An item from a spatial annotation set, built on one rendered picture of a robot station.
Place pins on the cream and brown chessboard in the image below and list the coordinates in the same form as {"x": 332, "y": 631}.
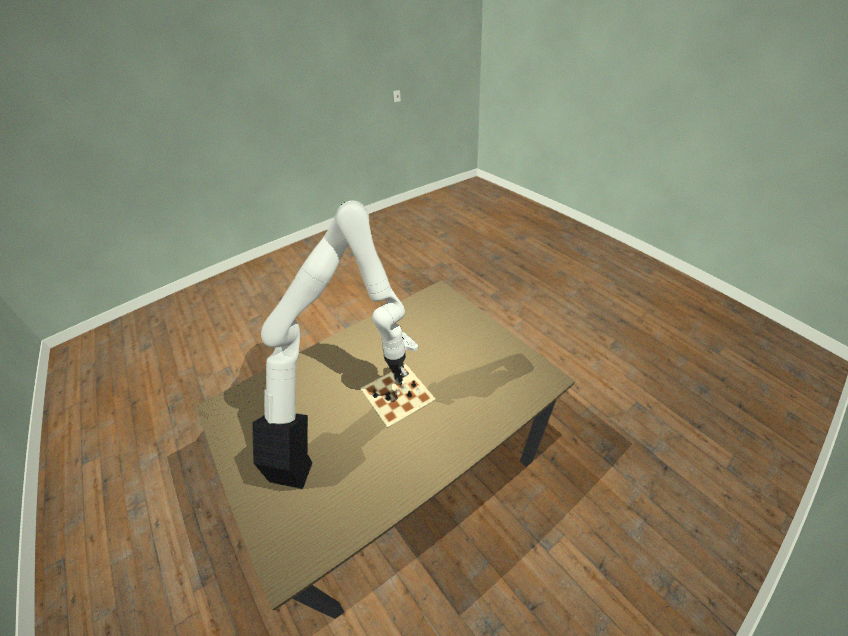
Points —
{"x": 400, "y": 406}

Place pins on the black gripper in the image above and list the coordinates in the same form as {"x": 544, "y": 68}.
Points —
{"x": 399, "y": 367}

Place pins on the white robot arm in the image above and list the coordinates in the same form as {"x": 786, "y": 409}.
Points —
{"x": 281, "y": 330}

